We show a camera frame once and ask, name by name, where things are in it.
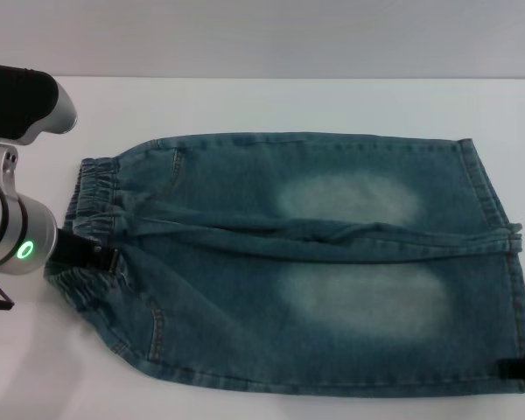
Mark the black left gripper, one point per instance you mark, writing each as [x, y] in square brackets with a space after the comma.
[76, 250]

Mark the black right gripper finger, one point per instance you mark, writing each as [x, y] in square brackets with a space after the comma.
[518, 368]

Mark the blue denim shorts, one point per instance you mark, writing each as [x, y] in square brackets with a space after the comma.
[289, 306]

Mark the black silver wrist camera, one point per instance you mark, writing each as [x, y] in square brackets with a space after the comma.
[17, 100]

